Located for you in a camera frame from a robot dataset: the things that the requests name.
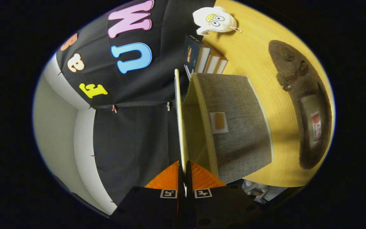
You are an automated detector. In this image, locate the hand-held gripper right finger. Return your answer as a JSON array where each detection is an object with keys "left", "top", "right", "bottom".
[{"left": 185, "top": 160, "right": 264, "bottom": 229}]

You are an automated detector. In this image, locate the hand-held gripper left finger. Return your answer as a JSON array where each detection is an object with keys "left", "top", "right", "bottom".
[{"left": 110, "top": 160, "right": 185, "bottom": 229}]

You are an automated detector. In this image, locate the grey fabric storage box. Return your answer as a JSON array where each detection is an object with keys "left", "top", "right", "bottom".
[{"left": 174, "top": 68, "right": 274, "bottom": 185}]

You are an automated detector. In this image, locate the brown fuzzy shoe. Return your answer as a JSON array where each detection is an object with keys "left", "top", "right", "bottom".
[{"left": 268, "top": 40, "right": 333, "bottom": 170}]

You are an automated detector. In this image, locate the brown book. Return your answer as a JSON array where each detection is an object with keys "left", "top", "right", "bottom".
[
  {"left": 204, "top": 48, "right": 223, "bottom": 74},
  {"left": 215, "top": 57, "right": 228, "bottom": 74}
]

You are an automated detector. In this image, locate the dark blue book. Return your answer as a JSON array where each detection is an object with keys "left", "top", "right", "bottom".
[{"left": 183, "top": 35, "right": 212, "bottom": 75}]

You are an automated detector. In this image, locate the white plush toy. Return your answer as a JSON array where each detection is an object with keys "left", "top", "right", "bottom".
[{"left": 192, "top": 6, "right": 243, "bottom": 36}]

